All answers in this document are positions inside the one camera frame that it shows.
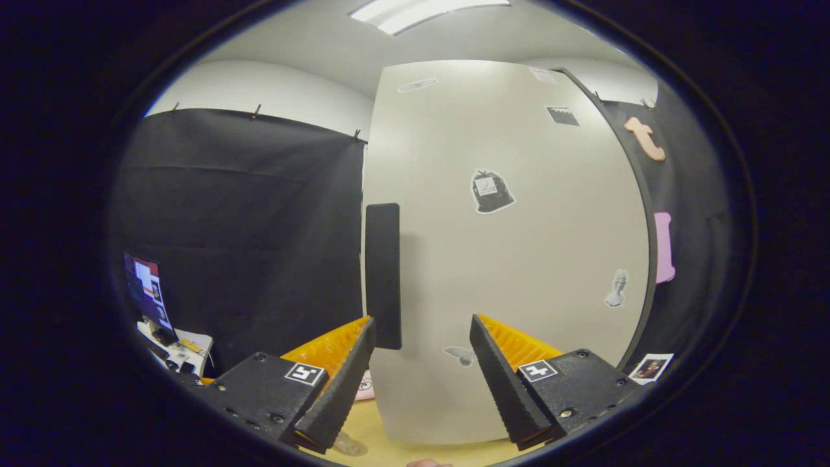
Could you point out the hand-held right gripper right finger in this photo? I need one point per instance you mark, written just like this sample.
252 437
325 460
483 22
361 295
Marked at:
502 389

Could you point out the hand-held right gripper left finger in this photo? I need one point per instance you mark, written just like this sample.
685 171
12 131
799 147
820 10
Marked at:
347 389

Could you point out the white photo cover book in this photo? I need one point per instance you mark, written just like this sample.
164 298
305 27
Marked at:
650 368

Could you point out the black backdrop cloth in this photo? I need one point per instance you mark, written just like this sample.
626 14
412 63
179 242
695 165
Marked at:
246 227

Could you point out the computer monitor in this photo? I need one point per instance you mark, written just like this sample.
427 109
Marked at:
148 292

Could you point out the long ceiling light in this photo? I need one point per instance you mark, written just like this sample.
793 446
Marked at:
428 13

